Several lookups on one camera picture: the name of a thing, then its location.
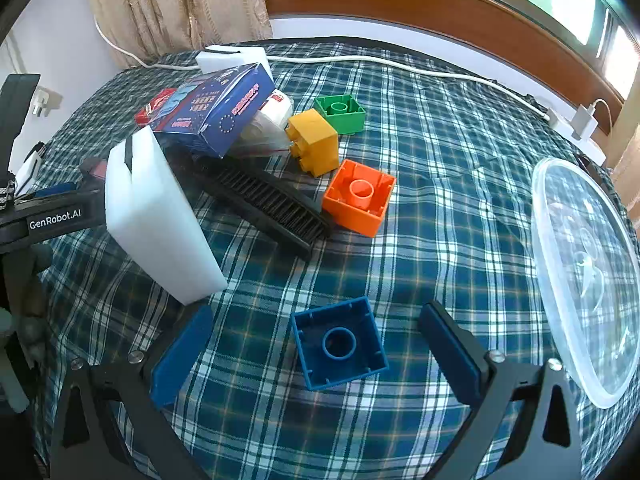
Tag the blue plaid tablecloth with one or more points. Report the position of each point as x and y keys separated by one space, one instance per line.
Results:
x=450 y=240

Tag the clear plastic container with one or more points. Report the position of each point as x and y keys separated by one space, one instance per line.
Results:
x=585 y=280

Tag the white bottle with red label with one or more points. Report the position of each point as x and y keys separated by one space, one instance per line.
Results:
x=272 y=115

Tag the green building block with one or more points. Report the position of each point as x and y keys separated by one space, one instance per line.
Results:
x=342 y=112

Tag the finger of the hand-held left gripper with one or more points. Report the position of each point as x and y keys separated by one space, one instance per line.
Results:
x=57 y=192

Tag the blue building block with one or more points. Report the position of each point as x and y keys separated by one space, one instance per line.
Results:
x=340 y=345

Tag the white wall plug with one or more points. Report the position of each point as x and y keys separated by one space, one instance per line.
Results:
x=46 y=102

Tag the white power strip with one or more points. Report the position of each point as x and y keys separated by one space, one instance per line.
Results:
x=575 y=132

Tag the person's left hand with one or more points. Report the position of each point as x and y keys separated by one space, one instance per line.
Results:
x=30 y=305

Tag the orange building block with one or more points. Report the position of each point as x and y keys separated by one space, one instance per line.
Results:
x=357 y=197

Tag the white charger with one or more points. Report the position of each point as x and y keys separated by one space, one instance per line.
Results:
x=582 y=120

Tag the yellow building block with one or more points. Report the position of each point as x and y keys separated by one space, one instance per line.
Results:
x=312 y=142

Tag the dark blue carton box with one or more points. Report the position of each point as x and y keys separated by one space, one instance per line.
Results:
x=215 y=107

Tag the red playing card box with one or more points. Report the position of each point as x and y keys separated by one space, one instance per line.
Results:
x=152 y=107

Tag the beige curtain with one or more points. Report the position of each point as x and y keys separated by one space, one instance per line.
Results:
x=170 y=5

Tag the black brush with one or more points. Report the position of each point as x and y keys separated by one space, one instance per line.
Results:
x=260 y=200

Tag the clear plastic case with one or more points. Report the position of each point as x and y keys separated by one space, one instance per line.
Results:
x=260 y=147

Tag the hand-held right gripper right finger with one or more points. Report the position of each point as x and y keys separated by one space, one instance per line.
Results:
x=450 y=355

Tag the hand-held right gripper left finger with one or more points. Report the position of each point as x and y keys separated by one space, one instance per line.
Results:
x=182 y=355

